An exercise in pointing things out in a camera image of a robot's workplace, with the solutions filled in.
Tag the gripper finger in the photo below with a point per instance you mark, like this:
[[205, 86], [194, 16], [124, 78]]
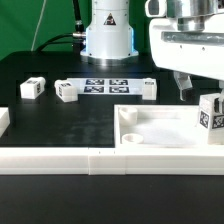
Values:
[[220, 99]]

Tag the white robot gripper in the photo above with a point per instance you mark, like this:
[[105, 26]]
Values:
[[187, 36]]

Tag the white square tabletop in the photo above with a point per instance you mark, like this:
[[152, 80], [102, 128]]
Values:
[[157, 126]]

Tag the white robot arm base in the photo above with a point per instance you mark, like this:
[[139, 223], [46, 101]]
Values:
[[109, 37]]

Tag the white marker tag sheet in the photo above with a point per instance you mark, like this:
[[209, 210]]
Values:
[[107, 86]]

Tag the white left fence piece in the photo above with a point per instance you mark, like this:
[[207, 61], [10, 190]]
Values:
[[4, 119]]

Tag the white front fence bar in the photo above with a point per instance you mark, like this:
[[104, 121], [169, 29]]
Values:
[[105, 161]]

